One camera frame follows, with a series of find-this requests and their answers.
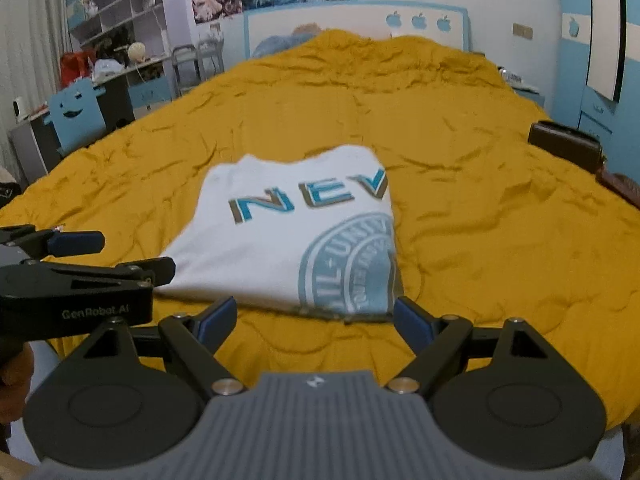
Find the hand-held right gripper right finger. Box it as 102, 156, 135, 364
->
385, 296, 557, 397

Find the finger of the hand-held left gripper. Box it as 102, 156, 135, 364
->
0, 256, 177, 295
0, 226, 106, 262

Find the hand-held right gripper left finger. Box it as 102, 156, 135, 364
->
75, 296, 247, 397

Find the white printed t-shirt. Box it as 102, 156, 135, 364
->
154, 144, 406, 324

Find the person's left hand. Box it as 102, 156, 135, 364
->
0, 344, 37, 396

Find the yellow blanket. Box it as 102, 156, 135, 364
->
0, 29, 640, 433

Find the blue chair with face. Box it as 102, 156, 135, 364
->
44, 78, 109, 159

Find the dark desk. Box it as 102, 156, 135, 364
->
9, 54, 177, 183

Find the red bag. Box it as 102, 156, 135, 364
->
60, 50, 97, 87

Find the metal rack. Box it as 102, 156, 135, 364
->
171, 39, 227, 97

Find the white curtain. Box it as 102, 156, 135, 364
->
0, 0, 72, 136

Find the dark brown box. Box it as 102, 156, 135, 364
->
528, 121, 604, 174

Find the white and blue shelf unit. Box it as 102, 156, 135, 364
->
65, 0, 169, 61

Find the blue pillow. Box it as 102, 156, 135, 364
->
251, 22, 327, 59

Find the white headboard with blue trim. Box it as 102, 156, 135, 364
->
243, 0, 471, 61

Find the blue and white wardrobe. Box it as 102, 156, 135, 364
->
556, 0, 640, 183

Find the pink wall poster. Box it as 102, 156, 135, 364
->
191, 0, 246, 25

